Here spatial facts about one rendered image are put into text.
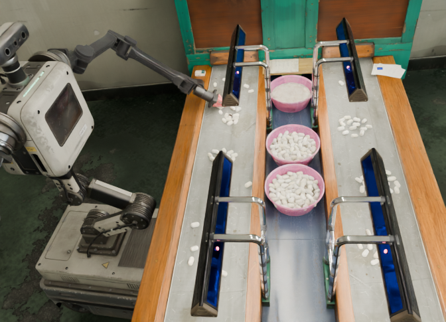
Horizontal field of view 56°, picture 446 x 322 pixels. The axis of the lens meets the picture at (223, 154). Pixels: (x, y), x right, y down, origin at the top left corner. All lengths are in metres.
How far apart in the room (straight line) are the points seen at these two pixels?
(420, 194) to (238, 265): 0.83
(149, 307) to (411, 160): 1.30
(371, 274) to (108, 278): 1.20
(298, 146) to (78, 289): 1.32
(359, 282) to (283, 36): 1.51
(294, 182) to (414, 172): 0.53
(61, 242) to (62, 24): 1.93
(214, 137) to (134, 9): 1.58
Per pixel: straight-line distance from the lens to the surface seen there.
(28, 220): 3.27
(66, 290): 2.37
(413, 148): 2.15
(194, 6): 2.56
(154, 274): 1.74
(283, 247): 1.83
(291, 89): 2.50
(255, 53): 2.61
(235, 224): 1.83
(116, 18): 3.55
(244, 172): 2.01
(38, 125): 1.53
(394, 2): 2.61
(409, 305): 1.27
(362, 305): 1.66
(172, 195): 1.95
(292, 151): 2.10
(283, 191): 1.92
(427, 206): 1.93
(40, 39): 3.85
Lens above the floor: 2.23
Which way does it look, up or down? 45 degrees down
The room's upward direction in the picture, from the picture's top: 10 degrees counter-clockwise
